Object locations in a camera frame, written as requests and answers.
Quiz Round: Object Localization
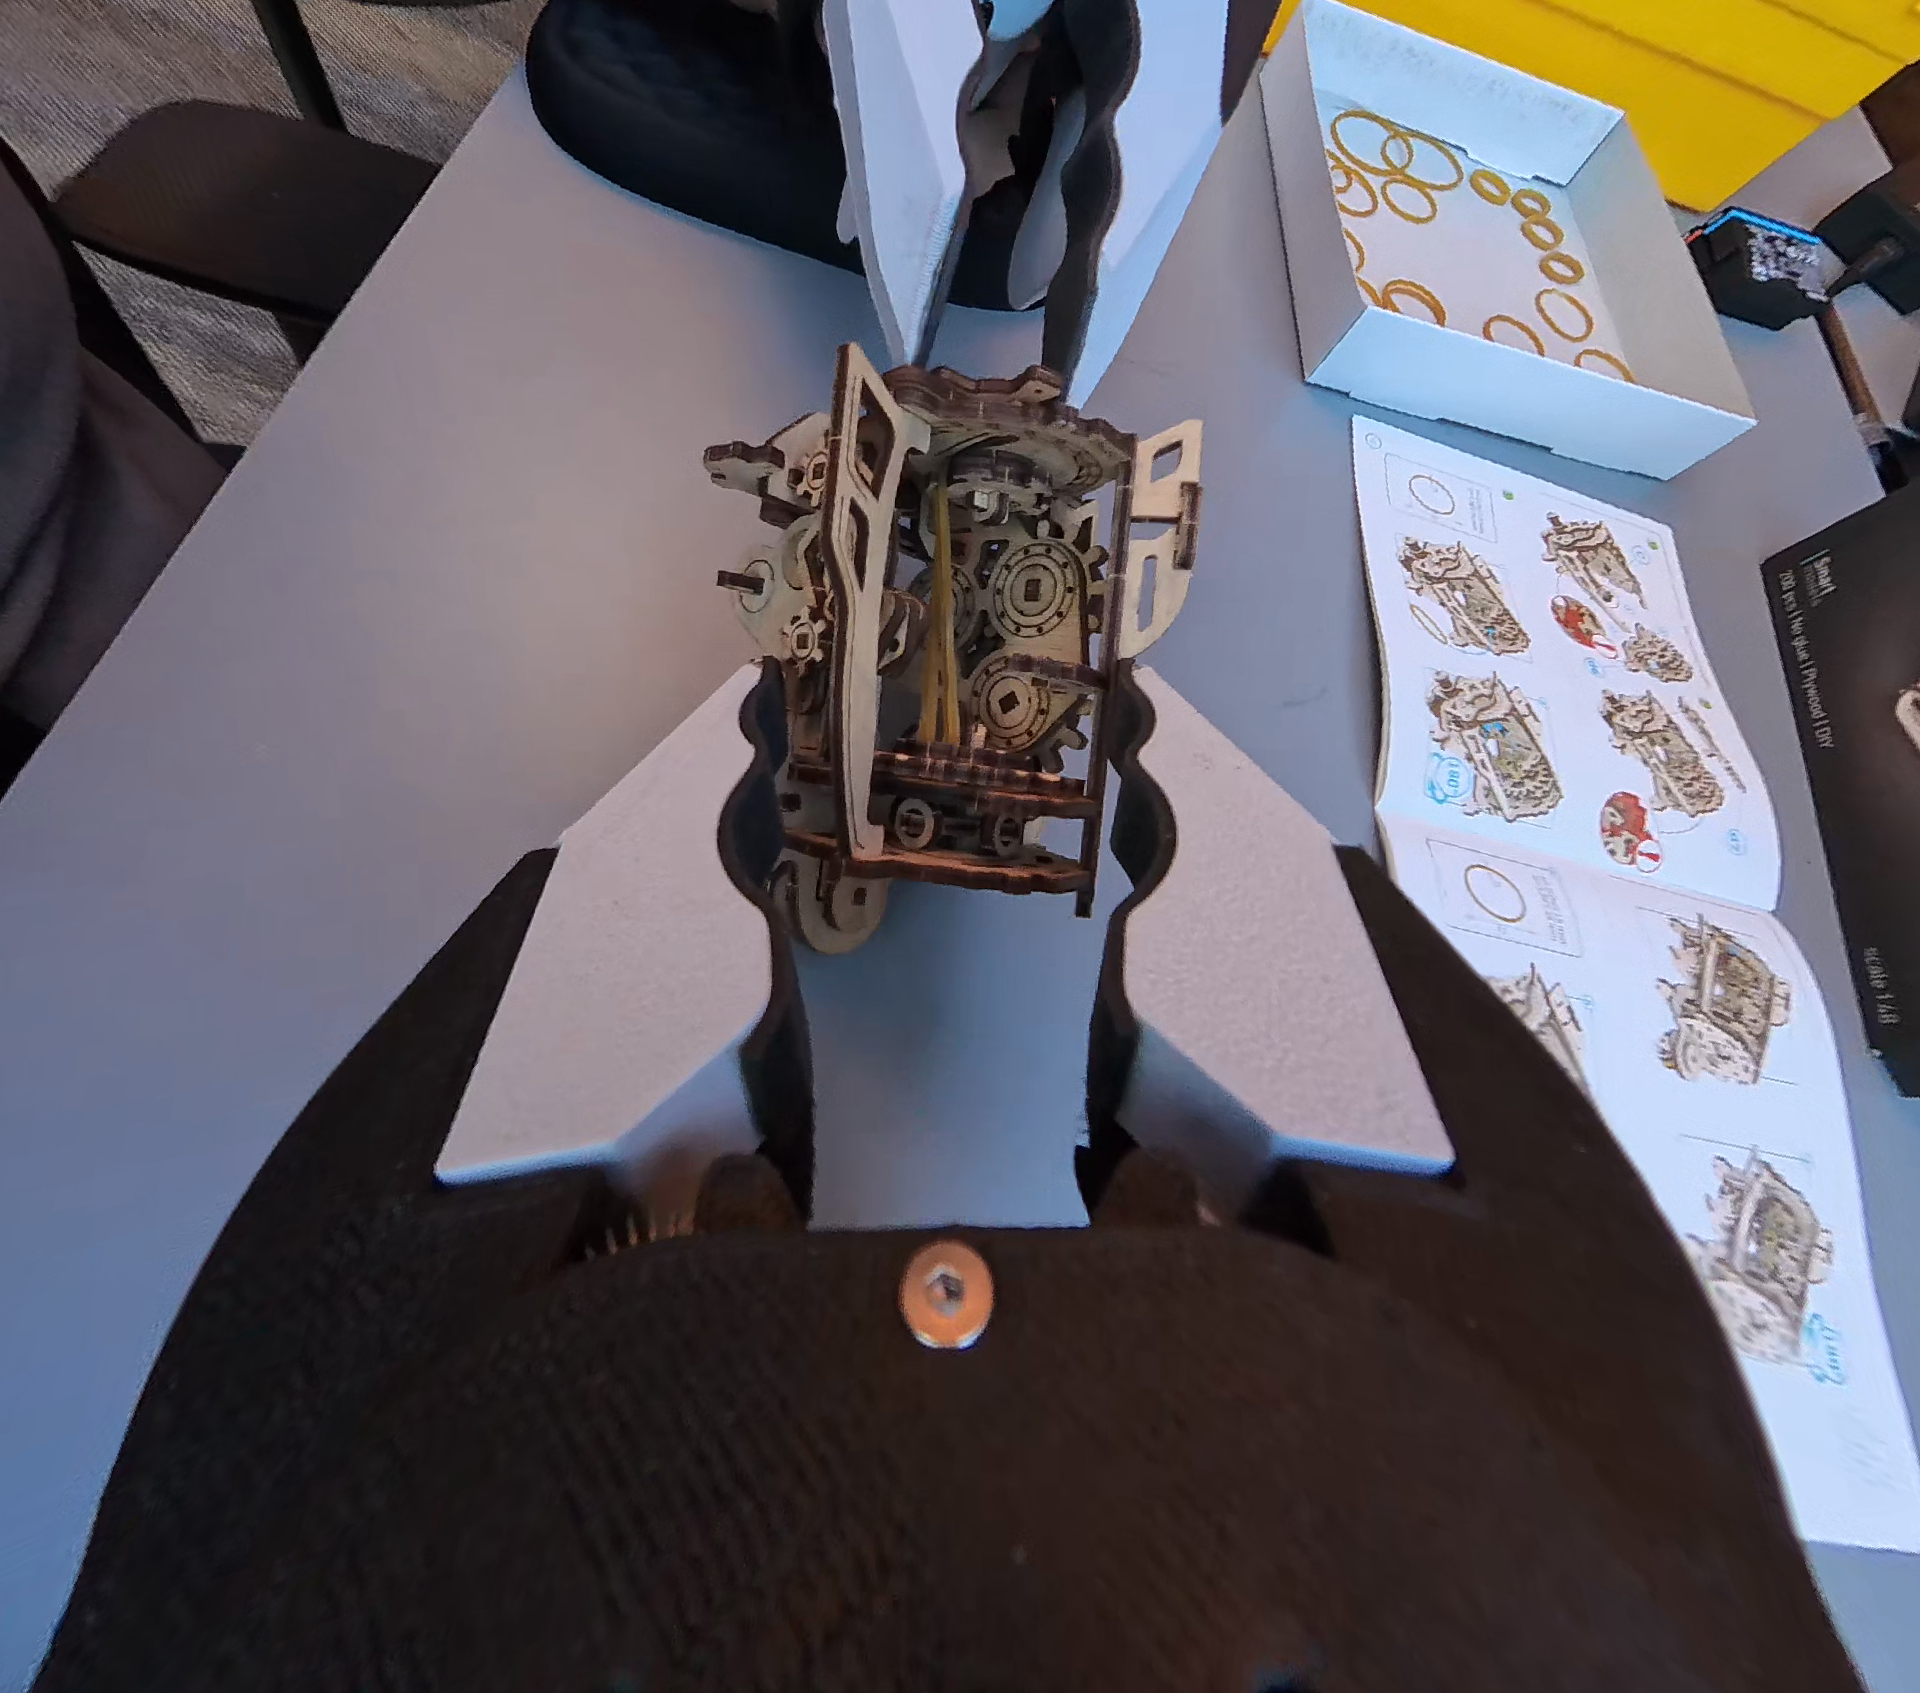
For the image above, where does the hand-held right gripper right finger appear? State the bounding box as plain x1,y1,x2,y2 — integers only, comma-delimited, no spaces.
1079,664,1463,1227

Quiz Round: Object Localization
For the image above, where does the black chair armrest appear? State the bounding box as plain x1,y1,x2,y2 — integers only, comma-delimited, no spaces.
51,100,443,321

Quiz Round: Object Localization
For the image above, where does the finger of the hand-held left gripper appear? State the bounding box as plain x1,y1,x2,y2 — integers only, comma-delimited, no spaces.
1034,0,1247,404
815,0,1037,370

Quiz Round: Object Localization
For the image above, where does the black battery with blue edge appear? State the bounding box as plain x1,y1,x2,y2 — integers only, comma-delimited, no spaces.
1682,208,1835,329

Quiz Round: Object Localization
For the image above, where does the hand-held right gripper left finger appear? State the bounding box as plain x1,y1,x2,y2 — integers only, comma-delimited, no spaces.
431,654,820,1227

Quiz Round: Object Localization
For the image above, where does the wooden mechanical model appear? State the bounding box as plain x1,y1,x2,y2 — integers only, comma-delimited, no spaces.
702,342,1206,960

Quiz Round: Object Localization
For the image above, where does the black model kit box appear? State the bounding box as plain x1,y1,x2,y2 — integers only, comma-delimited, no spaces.
1758,492,1920,1099

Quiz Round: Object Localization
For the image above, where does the person's grey sweater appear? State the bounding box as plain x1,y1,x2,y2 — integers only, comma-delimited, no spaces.
0,140,249,795

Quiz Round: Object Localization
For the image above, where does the black charger box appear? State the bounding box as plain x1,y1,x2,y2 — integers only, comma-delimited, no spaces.
1805,177,1920,313

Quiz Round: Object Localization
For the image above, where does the white cardboard box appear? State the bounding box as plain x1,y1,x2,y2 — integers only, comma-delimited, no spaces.
1255,0,1758,479

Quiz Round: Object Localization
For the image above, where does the black wrist rest pad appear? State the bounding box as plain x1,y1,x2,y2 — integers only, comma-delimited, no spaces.
524,0,1052,305

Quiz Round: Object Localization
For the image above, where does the illustrated instruction booklet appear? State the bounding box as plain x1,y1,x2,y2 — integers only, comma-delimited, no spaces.
1350,414,1920,1556

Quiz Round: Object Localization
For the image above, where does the group of rubber bands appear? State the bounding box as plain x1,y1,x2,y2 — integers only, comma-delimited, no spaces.
1325,105,1638,381

